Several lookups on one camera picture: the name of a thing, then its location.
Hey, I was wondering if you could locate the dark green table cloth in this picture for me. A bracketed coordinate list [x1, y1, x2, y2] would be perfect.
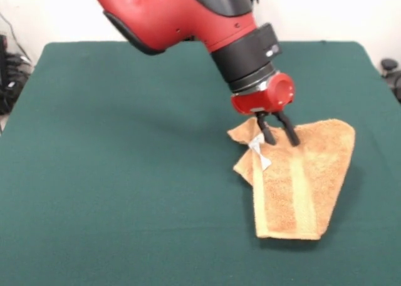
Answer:
[0, 41, 401, 286]

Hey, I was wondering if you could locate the orange terry towel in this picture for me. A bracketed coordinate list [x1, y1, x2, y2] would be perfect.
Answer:
[226, 116, 357, 240]

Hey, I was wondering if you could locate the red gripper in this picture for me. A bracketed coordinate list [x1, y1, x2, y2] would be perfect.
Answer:
[231, 73, 301, 148]

